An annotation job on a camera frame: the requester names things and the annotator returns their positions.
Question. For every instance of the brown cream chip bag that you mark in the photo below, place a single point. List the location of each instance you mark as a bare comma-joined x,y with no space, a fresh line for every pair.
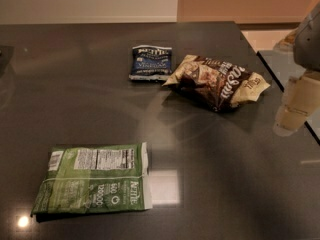
221,85

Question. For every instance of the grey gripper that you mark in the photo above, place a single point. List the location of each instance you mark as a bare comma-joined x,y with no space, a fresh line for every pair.
308,45

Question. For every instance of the blue Kettle chip bag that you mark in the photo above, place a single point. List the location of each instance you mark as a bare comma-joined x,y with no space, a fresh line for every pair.
151,63

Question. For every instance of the green jalapeno chip bag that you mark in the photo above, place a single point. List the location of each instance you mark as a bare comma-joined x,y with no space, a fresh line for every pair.
94,180

